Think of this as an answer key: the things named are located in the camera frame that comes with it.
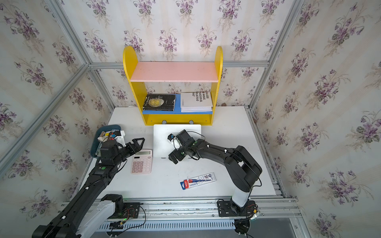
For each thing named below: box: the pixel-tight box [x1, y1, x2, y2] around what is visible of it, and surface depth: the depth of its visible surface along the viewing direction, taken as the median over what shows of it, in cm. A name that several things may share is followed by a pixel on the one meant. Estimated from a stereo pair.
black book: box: [142, 94, 177, 112], surface depth 103 cm
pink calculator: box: [130, 149, 153, 175], surface depth 90 cm
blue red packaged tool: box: [180, 172, 217, 190], surface depth 84 cm
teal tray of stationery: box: [90, 124, 122, 158], surface depth 99 cm
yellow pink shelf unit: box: [123, 45, 179, 126], surface depth 95 cm
